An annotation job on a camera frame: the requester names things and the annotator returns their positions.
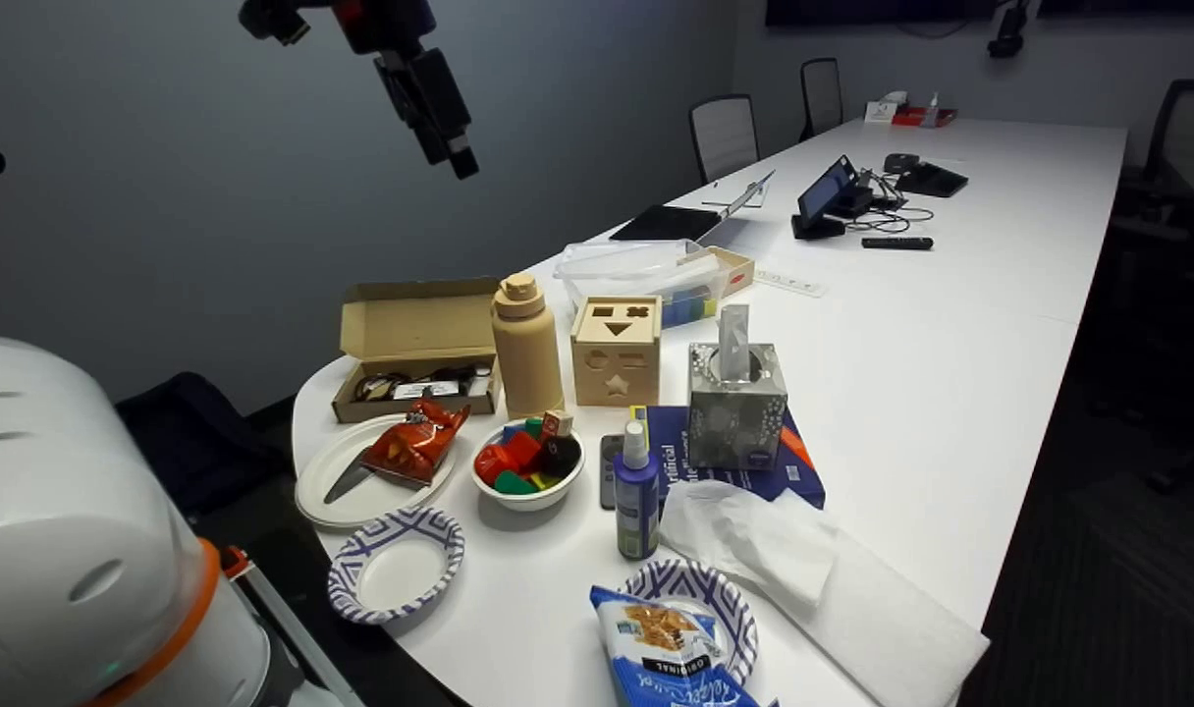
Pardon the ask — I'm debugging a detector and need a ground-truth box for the black conference webcam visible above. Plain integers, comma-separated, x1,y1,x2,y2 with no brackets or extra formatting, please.
985,0,1042,65

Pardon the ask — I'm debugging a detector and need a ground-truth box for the blue spray bottle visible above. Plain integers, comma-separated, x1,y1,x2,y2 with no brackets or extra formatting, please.
613,405,666,567

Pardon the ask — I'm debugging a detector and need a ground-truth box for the red toy block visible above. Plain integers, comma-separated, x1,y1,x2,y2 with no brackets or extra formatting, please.
476,430,544,488

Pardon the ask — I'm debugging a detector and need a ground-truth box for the clear bottle cap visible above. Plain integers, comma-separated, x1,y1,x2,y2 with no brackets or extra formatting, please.
621,405,654,473

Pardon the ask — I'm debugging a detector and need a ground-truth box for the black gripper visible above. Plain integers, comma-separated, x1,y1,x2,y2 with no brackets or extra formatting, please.
367,45,484,185

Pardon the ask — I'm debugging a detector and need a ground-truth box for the dark office chair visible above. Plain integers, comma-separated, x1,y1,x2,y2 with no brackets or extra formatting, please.
1107,74,1194,319

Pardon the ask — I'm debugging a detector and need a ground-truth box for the robot stand with metal frame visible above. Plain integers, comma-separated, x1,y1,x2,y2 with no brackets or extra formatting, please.
109,368,365,707

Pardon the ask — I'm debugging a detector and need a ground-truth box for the black toy block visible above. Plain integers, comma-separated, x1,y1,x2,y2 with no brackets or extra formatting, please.
535,431,586,482

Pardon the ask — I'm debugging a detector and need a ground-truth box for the black tablet on stand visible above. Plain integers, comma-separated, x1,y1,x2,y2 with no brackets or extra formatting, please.
790,155,878,245

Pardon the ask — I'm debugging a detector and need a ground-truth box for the clear plastic lid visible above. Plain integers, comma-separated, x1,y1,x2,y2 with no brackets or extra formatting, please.
549,235,708,308

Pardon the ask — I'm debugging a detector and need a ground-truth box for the metal knife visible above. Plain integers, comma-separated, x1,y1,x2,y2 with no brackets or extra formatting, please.
316,444,379,511

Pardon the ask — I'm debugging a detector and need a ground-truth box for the black laptop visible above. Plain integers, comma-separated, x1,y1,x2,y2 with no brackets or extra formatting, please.
607,169,784,248

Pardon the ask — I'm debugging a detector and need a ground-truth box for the white paper sheet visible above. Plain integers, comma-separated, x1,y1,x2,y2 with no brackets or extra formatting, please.
654,480,993,707

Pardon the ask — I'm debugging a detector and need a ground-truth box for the blue patterned paper plate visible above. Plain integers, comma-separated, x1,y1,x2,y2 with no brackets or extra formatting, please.
616,556,764,692
322,509,468,628

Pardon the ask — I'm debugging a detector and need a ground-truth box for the small red box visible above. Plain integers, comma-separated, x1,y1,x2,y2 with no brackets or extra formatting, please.
891,99,962,134

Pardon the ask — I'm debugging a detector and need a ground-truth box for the open cardboard box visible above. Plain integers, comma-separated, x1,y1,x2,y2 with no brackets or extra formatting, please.
328,279,503,430

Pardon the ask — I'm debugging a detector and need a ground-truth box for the tan water bottle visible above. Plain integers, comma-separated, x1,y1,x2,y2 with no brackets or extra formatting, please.
486,273,569,423

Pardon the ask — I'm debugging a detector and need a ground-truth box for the black marker pen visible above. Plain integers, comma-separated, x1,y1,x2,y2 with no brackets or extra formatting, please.
861,234,939,255

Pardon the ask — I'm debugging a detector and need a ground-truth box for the black pouch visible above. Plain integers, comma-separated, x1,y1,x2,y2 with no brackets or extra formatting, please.
878,151,968,204

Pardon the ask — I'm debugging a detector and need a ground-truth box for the clear plastic container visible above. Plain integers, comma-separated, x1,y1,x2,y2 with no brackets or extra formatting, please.
647,245,757,332

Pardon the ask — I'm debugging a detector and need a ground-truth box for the grey mesh office chair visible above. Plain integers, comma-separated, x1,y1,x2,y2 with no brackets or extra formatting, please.
795,56,846,142
685,91,761,185

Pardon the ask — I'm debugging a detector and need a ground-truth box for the wooden shape sorter box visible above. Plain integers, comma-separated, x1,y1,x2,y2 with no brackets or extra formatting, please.
569,295,666,410

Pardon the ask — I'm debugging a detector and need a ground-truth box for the white bowl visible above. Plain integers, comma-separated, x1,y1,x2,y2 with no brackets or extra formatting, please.
468,416,589,515

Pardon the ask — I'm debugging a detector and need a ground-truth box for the grey remote control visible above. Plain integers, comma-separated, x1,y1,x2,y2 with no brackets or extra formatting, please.
596,431,630,515

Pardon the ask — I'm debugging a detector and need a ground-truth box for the small white box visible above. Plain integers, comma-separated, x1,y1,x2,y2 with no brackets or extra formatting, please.
862,88,909,131

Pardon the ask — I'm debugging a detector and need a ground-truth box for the blue pretzel snack bag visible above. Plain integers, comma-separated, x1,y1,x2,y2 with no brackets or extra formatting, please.
586,583,764,707

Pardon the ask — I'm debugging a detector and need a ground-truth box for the red Doritos chip bag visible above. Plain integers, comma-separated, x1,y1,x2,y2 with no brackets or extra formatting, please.
361,396,471,493

